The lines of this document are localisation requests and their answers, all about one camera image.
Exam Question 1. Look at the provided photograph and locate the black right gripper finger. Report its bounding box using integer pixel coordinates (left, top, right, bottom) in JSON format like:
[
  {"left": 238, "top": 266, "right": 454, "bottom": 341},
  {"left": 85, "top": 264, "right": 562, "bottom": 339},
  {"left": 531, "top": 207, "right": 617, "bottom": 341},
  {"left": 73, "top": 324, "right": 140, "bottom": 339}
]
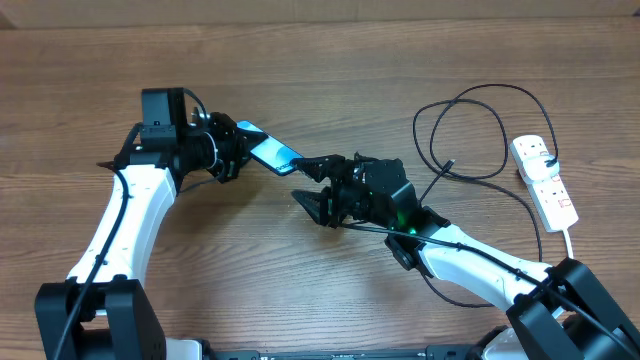
[
  {"left": 291, "top": 190, "right": 329, "bottom": 226},
  {"left": 291, "top": 155, "right": 345, "bottom": 181}
]

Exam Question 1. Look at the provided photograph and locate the blue Galaxy smartphone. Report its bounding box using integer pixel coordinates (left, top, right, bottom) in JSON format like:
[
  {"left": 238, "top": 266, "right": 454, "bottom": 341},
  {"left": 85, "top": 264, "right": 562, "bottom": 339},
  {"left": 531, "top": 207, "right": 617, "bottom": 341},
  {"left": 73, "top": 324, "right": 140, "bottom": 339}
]
[{"left": 237, "top": 120, "right": 302, "bottom": 176}]

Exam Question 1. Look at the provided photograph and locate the black USB charging cable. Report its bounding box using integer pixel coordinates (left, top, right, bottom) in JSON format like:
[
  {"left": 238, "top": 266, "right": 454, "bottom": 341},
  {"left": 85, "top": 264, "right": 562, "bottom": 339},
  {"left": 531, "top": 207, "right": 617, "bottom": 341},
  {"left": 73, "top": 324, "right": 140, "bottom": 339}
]
[{"left": 412, "top": 83, "right": 560, "bottom": 308}]

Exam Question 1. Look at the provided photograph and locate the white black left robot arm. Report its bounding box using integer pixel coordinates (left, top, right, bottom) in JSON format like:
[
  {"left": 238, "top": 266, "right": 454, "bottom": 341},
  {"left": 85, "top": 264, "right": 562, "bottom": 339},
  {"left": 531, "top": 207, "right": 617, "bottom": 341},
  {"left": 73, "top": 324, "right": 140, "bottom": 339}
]
[{"left": 34, "top": 88, "right": 250, "bottom": 359}]

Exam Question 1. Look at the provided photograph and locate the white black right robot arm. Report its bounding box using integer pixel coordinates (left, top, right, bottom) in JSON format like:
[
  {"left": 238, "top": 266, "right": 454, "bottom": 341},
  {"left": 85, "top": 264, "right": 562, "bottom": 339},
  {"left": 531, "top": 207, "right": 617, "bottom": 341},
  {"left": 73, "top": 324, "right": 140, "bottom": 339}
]
[{"left": 291, "top": 155, "right": 639, "bottom": 359}]

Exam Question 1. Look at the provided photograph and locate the white charger plug adapter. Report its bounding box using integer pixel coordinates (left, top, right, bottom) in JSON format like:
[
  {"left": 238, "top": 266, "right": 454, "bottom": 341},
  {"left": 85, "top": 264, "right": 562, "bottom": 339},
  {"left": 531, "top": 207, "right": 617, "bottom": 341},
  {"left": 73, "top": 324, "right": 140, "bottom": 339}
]
[{"left": 517, "top": 154, "right": 559, "bottom": 184}]

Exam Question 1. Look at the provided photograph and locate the white power strip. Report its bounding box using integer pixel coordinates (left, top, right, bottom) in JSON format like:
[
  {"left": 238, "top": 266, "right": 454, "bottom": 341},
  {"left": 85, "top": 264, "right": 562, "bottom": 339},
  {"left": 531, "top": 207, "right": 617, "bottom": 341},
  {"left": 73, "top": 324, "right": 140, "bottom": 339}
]
[{"left": 510, "top": 135, "right": 579, "bottom": 232}]

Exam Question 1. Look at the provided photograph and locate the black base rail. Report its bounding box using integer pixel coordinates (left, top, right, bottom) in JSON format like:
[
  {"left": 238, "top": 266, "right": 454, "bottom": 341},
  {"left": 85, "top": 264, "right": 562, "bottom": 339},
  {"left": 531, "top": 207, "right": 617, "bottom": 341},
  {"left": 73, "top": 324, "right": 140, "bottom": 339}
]
[{"left": 204, "top": 344, "right": 480, "bottom": 360}]

